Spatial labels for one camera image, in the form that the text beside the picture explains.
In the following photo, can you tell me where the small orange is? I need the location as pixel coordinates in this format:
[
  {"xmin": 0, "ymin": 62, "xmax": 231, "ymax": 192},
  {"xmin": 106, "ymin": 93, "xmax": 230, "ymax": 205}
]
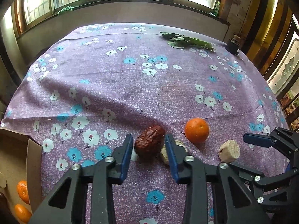
[{"xmin": 184, "ymin": 118, "xmax": 209, "ymax": 145}]

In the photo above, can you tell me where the round white chunk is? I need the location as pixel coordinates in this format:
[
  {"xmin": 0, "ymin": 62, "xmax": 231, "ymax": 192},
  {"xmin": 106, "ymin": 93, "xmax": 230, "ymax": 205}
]
[{"xmin": 160, "ymin": 139, "xmax": 189, "ymax": 166}]

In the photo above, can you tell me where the dark red date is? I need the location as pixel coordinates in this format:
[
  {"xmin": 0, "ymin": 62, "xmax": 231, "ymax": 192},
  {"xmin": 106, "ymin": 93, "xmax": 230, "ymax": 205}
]
[{"xmin": 134, "ymin": 125, "xmax": 165, "ymax": 159}]

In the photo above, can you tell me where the cardboard box tray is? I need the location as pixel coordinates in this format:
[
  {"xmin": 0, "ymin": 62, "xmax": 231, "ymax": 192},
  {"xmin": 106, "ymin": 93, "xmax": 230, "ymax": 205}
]
[{"xmin": 1, "ymin": 128, "xmax": 43, "ymax": 223}]

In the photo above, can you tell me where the small black object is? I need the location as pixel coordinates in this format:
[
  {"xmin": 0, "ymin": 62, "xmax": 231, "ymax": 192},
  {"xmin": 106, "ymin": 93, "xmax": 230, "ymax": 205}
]
[{"xmin": 225, "ymin": 35, "xmax": 240, "ymax": 55}]

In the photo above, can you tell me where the purple floral tablecloth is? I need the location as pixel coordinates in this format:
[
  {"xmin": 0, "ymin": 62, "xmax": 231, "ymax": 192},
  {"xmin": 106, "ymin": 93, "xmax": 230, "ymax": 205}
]
[{"xmin": 1, "ymin": 23, "xmax": 288, "ymax": 196}]

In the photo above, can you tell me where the green leafy vegetable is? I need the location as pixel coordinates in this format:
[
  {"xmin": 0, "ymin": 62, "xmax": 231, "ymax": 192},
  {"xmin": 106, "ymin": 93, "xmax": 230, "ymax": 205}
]
[{"xmin": 160, "ymin": 32, "xmax": 214, "ymax": 51}]

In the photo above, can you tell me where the green bottle on sill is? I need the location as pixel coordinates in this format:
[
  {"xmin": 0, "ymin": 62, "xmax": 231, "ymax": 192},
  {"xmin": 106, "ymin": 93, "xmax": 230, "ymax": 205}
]
[{"xmin": 214, "ymin": 1, "xmax": 220, "ymax": 17}]

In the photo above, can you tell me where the green cloth on sill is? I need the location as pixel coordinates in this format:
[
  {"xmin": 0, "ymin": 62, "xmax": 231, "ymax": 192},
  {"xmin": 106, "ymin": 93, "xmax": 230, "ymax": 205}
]
[{"xmin": 57, "ymin": 6, "xmax": 75, "ymax": 16}]

